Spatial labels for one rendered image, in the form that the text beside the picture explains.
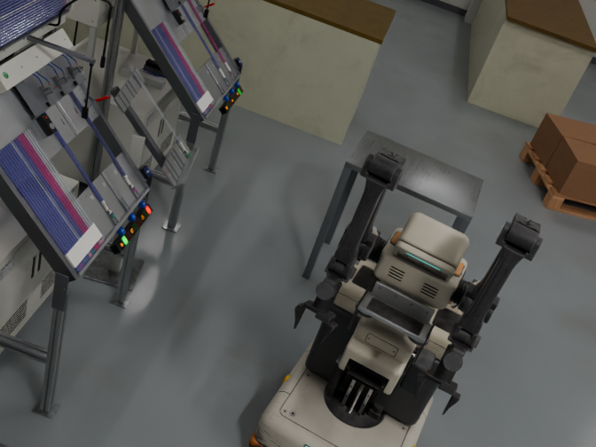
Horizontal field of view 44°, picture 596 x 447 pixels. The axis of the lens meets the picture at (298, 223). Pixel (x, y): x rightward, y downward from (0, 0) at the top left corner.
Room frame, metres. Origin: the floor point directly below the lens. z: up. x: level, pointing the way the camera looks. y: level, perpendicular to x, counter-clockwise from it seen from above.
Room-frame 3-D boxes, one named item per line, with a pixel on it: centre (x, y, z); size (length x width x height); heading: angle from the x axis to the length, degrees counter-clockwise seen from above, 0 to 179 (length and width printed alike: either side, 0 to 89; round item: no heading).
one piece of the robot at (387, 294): (2.00, -0.42, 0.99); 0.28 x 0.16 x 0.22; 77
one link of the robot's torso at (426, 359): (2.10, -0.51, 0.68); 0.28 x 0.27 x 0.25; 77
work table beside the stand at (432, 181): (3.52, -0.50, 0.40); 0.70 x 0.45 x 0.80; 81
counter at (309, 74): (5.54, 1.11, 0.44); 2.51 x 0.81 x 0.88; 87
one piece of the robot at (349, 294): (2.37, -0.51, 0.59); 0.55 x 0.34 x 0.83; 77
